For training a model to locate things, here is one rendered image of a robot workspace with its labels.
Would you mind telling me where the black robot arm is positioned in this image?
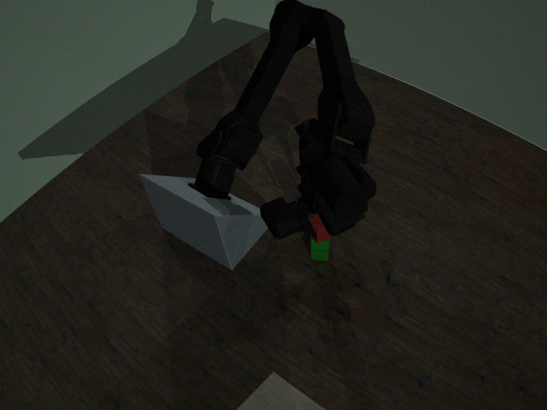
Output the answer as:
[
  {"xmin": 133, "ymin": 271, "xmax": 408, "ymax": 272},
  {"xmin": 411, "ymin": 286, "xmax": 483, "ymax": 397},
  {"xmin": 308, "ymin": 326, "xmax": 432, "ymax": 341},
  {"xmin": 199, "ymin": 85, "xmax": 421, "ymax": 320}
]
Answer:
[{"xmin": 188, "ymin": 0, "xmax": 375, "ymax": 237}]

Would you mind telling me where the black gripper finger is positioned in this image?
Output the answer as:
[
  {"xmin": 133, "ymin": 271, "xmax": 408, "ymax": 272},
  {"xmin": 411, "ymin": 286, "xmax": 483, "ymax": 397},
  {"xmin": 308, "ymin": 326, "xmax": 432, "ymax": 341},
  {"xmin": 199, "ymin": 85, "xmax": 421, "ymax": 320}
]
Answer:
[{"xmin": 288, "ymin": 201, "xmax": 313, "ymax": 239}]

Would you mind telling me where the red block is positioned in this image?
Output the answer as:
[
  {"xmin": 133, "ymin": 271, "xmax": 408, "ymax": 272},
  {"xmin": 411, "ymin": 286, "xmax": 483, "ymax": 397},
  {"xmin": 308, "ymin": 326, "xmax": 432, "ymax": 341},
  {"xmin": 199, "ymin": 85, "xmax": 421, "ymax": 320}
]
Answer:
[{"xmin": 310, "ymin": 216, "xmax": 331, "ymax": 244}]

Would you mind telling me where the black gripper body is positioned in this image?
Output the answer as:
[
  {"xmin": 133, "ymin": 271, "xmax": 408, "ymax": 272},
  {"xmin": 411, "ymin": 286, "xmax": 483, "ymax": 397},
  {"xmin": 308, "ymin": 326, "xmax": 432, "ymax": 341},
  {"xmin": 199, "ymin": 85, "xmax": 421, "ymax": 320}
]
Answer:
[{"xmin": 260, "ymin": 166, "xmax": 319, "ymax": 240}]

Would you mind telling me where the green block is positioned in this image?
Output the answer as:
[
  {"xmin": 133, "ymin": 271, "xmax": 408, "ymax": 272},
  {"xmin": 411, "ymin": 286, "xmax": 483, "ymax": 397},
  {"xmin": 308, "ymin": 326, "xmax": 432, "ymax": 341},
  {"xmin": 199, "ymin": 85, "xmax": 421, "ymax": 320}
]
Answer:
[
  {"xmin": 311, "ymin": 242, "xmax": 330, "ymax": 261},
  {"xmin": 311, "ymin": 237, "xmax": 330, "ymax": 251}
]

